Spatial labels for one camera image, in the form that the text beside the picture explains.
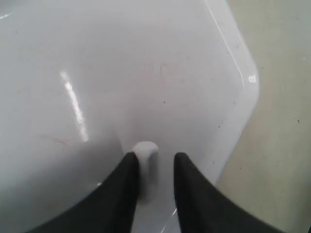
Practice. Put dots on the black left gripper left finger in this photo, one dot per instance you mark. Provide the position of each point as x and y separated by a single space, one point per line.
108 209

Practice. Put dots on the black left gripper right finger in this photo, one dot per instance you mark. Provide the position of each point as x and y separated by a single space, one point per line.
202 208

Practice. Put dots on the white marshmallow top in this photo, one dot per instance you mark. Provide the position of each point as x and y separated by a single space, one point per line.
147 155

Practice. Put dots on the white plastic tray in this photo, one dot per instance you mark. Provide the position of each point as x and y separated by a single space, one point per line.
83 81

